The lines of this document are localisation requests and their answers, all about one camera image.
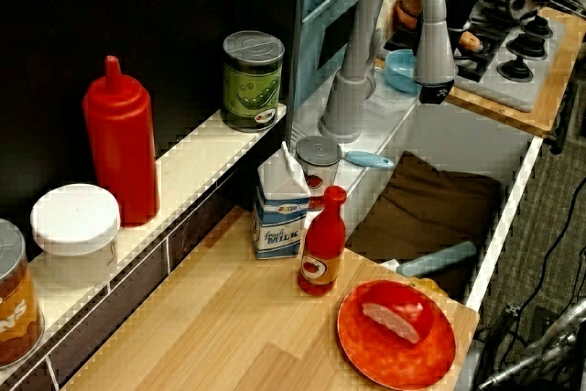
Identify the orange plate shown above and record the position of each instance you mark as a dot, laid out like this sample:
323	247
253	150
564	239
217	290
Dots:
366	345

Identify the red hot sauce bottle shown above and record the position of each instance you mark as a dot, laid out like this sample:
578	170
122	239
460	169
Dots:
324	244

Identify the white toy sink basin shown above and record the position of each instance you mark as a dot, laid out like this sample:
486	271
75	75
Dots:
389	121

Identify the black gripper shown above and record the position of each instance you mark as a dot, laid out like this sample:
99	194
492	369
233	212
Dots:
435	93

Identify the black stand leg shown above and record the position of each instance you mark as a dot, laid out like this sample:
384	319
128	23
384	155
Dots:
563	125

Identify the grey metal stand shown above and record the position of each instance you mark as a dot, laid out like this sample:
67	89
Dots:
545	345

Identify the orange beans can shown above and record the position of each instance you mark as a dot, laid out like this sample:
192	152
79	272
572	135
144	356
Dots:
16	308

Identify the red white toy food slice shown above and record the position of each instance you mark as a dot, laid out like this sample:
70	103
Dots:
398	313

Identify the black stove grate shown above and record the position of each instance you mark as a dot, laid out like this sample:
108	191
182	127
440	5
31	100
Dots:
476	66

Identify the green peas can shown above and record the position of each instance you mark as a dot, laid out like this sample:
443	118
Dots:
251	89

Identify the red squeeze ketchup bottle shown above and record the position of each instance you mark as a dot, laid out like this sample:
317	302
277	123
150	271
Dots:
121	134

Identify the light blue cabinet frame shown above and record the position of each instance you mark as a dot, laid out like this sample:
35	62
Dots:
306	43

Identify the silver metal bowl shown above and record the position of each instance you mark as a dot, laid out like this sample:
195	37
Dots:
515	4

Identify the white ledge shelf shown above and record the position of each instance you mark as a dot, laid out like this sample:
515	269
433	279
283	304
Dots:
192	166

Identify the grey toy stove top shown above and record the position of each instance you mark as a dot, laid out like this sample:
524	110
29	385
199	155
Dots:
545	75

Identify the grey toy faucet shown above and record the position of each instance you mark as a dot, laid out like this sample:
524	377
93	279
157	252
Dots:
348	89

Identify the black stove knob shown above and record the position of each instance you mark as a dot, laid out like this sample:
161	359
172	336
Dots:
525	46
536	27
515	69

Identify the light blue bowl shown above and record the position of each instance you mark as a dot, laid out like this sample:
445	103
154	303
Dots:
399	70

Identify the blue white milk carton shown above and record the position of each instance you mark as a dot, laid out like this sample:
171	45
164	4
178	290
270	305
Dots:
279	221

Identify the yellow toy item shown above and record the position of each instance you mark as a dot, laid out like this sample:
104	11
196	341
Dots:
428	285

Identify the tomato can grey lid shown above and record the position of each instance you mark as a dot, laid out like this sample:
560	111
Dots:
318	157

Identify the brown cloth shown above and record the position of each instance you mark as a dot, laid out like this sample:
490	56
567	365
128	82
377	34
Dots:
435	208

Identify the white jar with lid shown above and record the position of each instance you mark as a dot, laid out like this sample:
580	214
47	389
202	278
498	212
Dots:
75	221

